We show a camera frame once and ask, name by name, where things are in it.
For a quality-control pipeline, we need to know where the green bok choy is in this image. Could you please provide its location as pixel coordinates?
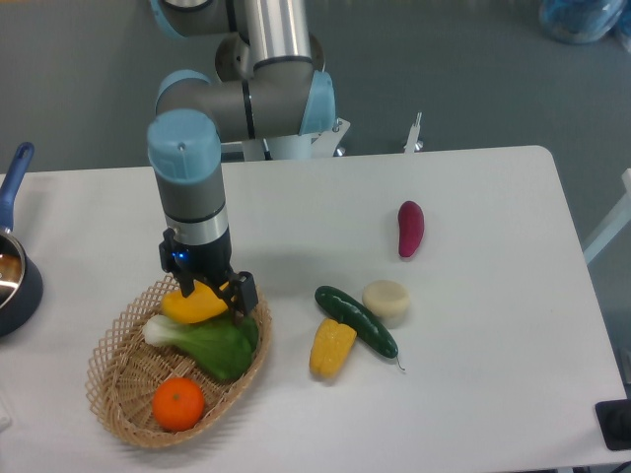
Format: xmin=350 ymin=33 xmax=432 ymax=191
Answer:
xmin=142 ymin=315 xmax=259 ymax=381

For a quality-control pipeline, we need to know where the dark green cucumber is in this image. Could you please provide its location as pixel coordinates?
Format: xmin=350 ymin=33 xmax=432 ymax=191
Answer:
xmin=315 ymin=285 xmax=403 ymax=370

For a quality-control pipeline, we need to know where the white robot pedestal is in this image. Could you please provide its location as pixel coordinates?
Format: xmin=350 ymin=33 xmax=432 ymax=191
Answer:
xmin=221 ymin=117 xmax=351 ymax=162

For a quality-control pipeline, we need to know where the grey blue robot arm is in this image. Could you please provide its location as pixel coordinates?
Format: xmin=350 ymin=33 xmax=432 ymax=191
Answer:
xmin=147 ymin=1 xmax=336 ymax=316

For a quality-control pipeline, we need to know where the blue saucepan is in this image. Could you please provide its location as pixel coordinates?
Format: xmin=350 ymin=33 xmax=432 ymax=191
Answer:
xmin=1 ymin=142 xmax=43 ymax=337

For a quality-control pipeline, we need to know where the yellow bell pepper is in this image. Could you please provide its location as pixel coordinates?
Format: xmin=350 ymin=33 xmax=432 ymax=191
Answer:
xmin=309 ymin=318 xmax=357 ymax=379

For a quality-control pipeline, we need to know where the purple sweet potato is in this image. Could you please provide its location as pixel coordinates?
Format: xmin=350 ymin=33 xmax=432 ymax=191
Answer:
xmin=397 ymin=201 xmax=425 ymax=258

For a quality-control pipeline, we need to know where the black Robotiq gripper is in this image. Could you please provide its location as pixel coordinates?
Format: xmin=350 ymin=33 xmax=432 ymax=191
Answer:
xmin=159 ymin=228 xmax=258 ymax=325

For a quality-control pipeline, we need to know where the woven wicker basket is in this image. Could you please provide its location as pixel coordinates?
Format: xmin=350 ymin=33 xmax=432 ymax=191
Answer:
xmin=86 ymin=276 xmax=272 ymax=448

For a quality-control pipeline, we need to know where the blue plastic bag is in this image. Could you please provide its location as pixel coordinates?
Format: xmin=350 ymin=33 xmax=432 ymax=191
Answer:
xmin=538 ymin=0 xmax=630 ymax=45

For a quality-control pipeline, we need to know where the black device at edge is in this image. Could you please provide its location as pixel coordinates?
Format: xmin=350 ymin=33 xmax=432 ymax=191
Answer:
xmin=595 ymin=399 xmax=631 ymax=451

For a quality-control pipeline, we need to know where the yellow mango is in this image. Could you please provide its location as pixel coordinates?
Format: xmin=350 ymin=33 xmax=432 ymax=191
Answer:
xmin=160 ymin=281 xmax=228 ymax=324

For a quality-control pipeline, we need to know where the white frame at right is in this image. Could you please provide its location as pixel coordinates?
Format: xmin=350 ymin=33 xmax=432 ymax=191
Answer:
xmin=583 ymin=169 xmax=630 ymax=265

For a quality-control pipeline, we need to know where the cream round cake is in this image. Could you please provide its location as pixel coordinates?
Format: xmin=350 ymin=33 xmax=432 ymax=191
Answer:
xmin=362 ymin=280 xmax=411 ymax=328

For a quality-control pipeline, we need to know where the orange tangerine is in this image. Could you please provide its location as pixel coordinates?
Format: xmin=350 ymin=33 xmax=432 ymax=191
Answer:
xmin=152 ymin=377 xmax=205 ymax=432

